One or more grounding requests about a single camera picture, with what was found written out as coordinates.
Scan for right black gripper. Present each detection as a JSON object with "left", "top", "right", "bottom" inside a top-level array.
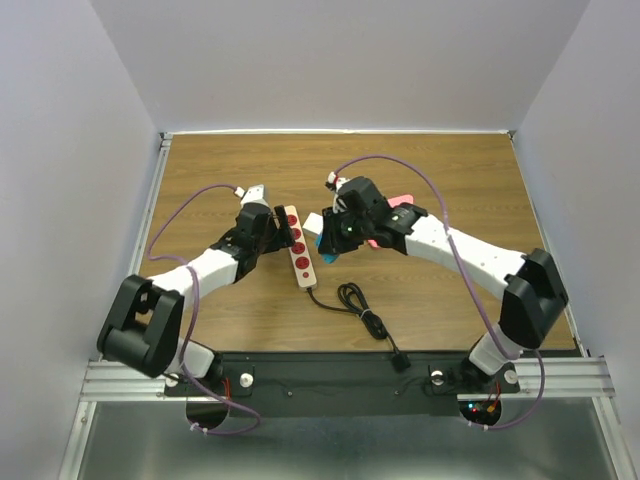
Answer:
[{"left": 318, "top": 204, "right": 372, "bottom": 254}]

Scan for white red power strip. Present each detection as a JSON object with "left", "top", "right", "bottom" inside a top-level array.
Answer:
[{"left": 284, "top": 205, "right": 317, "bottom": 290}]

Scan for blue plug adapter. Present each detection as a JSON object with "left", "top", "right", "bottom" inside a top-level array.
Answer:
[{"left": 314, "top": 235, "right": 339, "bottom": 264}]

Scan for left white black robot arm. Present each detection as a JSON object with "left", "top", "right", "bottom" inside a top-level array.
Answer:
[{"left": 97, "top": 202, "right": 294, "bottom": 394}]

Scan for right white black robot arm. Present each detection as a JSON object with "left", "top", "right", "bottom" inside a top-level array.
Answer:
[{"left": 318, "top": 174, "right": 568, "bottom": 390}]

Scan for white charger block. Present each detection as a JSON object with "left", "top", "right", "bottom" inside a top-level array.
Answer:
[{"left": 302, "top": 213, "right": 323, "bottom": 238}]

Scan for pink triangular power socket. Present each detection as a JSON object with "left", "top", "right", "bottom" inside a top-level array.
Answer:
[{"left": 388, "top": 194, "right": 414, "bottom": 207}]

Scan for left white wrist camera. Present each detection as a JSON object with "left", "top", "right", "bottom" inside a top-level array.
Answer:
[{"left": 240, "top": 184, "right": 269, "bottom": 207}]

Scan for black power strip cord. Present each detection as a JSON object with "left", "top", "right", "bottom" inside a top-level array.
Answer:
[{"left": 305, "top": 282, "right": 412, "bottom": 373}]

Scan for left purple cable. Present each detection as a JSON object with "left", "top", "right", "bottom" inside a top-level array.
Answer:
[{"left": 148, "top": 184, "right": 261, "bottom": 437}]

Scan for purple cable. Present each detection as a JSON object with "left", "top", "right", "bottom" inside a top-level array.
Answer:
[
  {"left": 332, "top": 154, "right": 546, "bottom": 432},
  {"left": 148, "top": 184, "right": 261, "bottom": 437}
]

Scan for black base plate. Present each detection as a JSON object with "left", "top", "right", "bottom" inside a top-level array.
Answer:
[{"left": 201, "top": 351, "right": 520, "bottom": 418}]

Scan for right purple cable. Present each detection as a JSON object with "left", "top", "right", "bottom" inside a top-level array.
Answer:
[{"left": 332, "top": 154, "right": 546, "bottom": 432}]

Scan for aluminium frame rails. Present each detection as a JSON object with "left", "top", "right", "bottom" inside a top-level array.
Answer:
[{"left": 58, "top": 130, "right": 174, "bottom": 480}]

